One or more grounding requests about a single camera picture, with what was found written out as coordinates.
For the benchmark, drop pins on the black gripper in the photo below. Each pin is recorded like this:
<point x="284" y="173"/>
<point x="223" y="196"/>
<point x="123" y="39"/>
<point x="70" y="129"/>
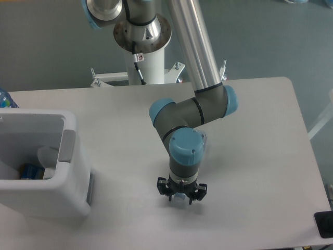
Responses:
<point x="186" y="186"/>

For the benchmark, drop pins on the crushed clear plastic bottle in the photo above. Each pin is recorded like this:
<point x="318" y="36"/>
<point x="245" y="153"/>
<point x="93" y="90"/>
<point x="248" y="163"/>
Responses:
<point x="179" y="198"/>

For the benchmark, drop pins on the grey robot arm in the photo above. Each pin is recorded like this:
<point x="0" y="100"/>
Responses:
<point x="212" y="99"/>

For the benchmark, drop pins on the blue yellow trash packet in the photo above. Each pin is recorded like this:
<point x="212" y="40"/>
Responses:
<point x="31" y="172"/>

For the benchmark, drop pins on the white trash can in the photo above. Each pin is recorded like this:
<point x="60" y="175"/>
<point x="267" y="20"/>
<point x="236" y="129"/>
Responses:
<point x="68" y="192"/>

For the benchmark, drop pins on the black device at edge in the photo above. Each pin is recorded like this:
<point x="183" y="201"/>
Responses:
<point x="324" y="223"/>

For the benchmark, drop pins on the blue capped water bottle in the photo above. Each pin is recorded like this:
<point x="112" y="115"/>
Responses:
<point x="6" y="100"/>

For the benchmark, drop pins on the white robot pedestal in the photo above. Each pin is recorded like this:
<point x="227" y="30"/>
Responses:
<point x="143" y="49"/>

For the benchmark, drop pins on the white frame at right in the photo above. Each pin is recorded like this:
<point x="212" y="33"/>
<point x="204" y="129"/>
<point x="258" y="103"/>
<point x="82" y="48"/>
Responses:
<point x="324" y="117"/>

